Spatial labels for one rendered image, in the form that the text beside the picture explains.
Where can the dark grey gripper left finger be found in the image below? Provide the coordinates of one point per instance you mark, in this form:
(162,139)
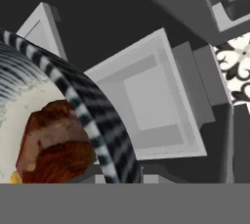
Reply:
(97,179)

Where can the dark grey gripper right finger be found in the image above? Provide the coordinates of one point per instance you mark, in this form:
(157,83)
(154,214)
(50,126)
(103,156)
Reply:
(150,179)

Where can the brown chicken drumstick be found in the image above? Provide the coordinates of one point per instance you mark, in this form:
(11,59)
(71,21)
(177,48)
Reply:
(55,143)

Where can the black and white striped plate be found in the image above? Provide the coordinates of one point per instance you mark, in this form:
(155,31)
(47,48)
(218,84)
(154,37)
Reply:
(107,120)

